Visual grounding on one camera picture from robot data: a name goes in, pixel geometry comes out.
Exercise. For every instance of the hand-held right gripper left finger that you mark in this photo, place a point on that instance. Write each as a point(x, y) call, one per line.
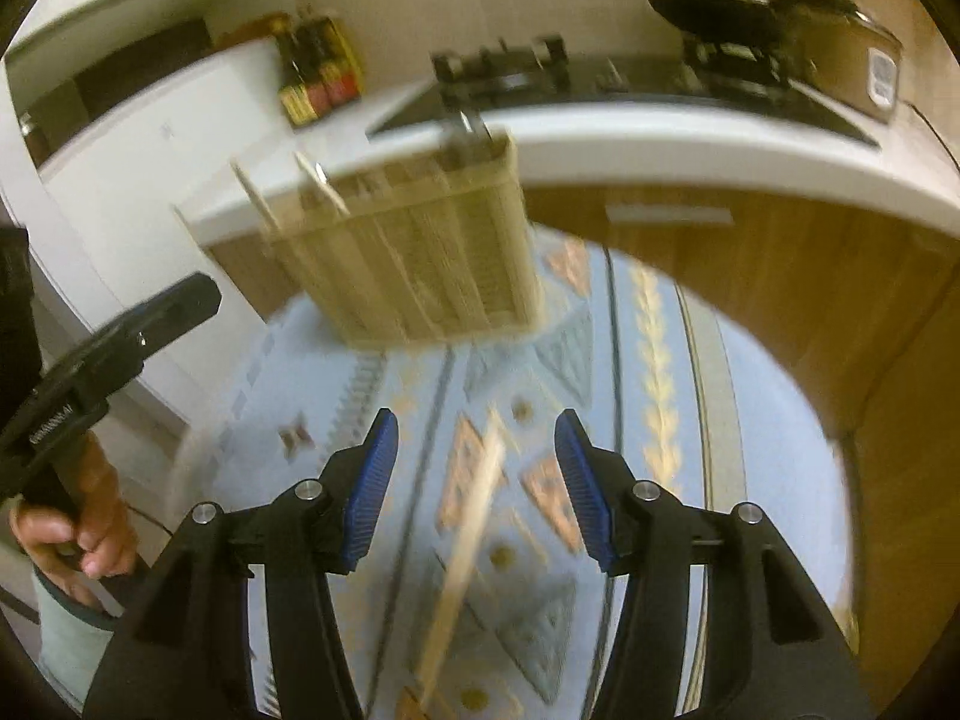
point(371, 487)

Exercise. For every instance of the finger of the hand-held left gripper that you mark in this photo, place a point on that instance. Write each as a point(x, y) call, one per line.
point(176, 311)

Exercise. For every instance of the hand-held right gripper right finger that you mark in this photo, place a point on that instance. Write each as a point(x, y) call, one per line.
point(585, 487)

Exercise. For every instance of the wooden chopstick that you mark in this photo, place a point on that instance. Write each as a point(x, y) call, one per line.
point(319, 181)
point(256, 195)
point(469, 532)

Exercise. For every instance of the yellow plastic utensil basket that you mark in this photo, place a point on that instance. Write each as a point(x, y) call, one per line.
point(420, 270)

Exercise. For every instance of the person's left forearm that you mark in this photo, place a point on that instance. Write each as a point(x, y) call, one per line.
point(67, 637)

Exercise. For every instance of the person's left hand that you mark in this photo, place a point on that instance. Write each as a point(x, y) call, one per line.
point(97, 510)

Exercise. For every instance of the patterned blue tablecloth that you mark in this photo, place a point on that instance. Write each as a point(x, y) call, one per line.
point(750, 465)

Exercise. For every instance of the dark sauce bottle red label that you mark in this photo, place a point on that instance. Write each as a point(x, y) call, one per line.
point(334, 67)

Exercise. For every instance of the white kitchen countertop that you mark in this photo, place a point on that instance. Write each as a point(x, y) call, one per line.
point(675, 157)

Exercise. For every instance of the black gas stove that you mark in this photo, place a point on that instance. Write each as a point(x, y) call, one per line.
point(600, 79)

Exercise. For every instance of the black wok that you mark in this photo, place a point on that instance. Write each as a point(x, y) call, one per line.
point(712, 11)

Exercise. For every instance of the beige rice cooker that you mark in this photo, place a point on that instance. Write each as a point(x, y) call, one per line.
point(847, 60)

